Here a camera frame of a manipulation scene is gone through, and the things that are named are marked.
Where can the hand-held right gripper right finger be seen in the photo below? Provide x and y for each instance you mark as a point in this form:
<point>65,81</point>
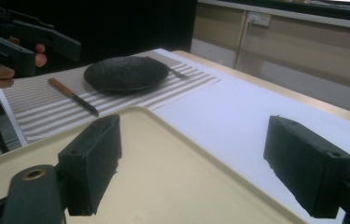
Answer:
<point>306,168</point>

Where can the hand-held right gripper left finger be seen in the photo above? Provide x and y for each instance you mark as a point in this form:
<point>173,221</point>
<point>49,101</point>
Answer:
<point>91,161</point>

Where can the striped placemat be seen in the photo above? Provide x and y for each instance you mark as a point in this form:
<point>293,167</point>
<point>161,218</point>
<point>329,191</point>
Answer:
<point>39,112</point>

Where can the black round plate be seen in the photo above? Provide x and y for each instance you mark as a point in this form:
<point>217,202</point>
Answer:
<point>126,73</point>

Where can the beige plastic tray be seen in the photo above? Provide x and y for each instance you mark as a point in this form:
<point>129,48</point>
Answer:
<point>169,174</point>

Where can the metal fork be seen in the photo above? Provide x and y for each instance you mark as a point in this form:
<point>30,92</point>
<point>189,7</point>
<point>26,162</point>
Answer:
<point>179,74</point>

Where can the white wall socket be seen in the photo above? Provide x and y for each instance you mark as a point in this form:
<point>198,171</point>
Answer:
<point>258,18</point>

